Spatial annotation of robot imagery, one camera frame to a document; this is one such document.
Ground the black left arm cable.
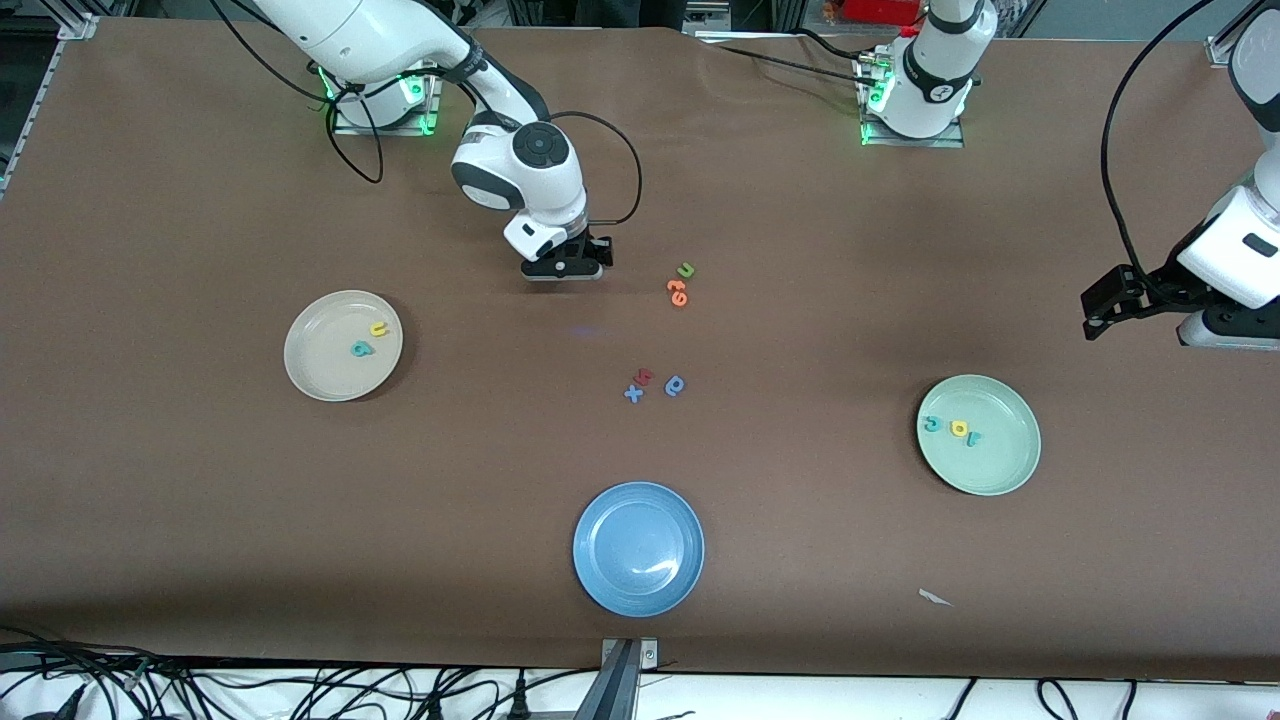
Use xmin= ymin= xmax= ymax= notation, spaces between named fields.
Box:
xmin=1100 ymin=0 xmax=1251 ymax=303

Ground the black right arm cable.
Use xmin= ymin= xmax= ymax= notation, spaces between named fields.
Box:
xmin=210 ymin=0 xmax=644 ymax=227

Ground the brown table cover sheet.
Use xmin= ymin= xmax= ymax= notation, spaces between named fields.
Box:
xmin=0 ymin=15 xmax=1280 ymax=683

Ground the green plate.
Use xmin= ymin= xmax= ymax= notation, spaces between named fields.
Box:
xmin=916 ymin=374 xmax=1042 ymax=498

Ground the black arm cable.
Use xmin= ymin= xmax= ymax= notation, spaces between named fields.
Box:
xmin=210 ymin=0 xmax=644 ymax=227
xmin=1100 ymin=0 xmax=1251 ymax=303

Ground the blue plate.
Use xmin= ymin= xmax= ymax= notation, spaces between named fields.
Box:
xmin=573 ymin=482 xmax=706 ymax=618

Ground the grey floor cable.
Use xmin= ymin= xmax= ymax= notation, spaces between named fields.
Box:
xmin=0 ymin=640 xmax=151 ymax=681

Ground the black cable on table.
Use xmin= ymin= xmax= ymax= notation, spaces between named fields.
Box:
xmin=695 ymin=33 xmax=877 ymax=87

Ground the red box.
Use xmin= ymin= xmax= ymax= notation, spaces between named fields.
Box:
xmin=838 ymin=0 xmax=924 ymax=26

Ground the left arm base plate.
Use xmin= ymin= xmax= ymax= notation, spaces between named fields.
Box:
xmin=858 ymin=48 xmax=967 ymax=149

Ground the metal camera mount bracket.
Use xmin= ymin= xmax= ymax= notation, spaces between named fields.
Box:
xmin=600 ymin=638 xmax=660 ymax=720

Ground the beige brown plate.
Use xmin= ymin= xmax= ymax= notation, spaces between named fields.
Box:
xmin=284 ymin=290 xmax=405 ymax=403

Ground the aluminium frame corner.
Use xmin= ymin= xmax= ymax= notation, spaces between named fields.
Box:
xmin=1205 ymin=0 xmax=1253 ymax=69

